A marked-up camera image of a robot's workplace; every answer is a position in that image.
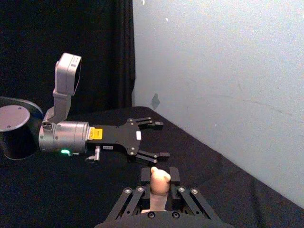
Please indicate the black hanging curtain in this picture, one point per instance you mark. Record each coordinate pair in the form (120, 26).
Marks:
(47, 35)

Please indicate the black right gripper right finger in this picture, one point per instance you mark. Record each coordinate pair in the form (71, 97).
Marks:
(174, 178)

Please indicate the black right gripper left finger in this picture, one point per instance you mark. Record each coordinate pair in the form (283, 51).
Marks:
(145, 178)

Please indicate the black table cloth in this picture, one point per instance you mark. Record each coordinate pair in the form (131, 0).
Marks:
(59, 190)

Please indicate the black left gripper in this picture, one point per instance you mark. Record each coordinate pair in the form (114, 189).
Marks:
(118, 139)

